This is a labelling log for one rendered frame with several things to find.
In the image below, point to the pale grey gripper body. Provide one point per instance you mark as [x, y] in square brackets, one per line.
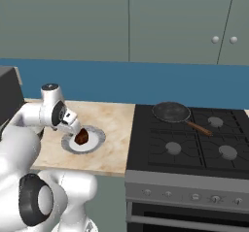
[75, 127]

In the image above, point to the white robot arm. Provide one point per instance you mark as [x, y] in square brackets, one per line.
[19, 145]

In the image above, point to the brown steak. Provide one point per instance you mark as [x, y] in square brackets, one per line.
[82, 137]

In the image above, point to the white plate with grey rim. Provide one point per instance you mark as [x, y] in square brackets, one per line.
[94, 139]

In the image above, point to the dark grey appliance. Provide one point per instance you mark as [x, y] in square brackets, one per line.
[9, 93]

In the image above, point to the grey stove knob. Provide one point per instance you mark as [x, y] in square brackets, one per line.
[147, 192]
[238, 201]
[215, 198]
[195, 196]
[167, 194]

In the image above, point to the black and grey stove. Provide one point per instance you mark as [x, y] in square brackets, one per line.
[188, 151]

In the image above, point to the black oven door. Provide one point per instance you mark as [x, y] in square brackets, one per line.
[194, 215]

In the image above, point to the round grey cupboard knob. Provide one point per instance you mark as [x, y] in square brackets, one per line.
[233, 39]
[215, 39]

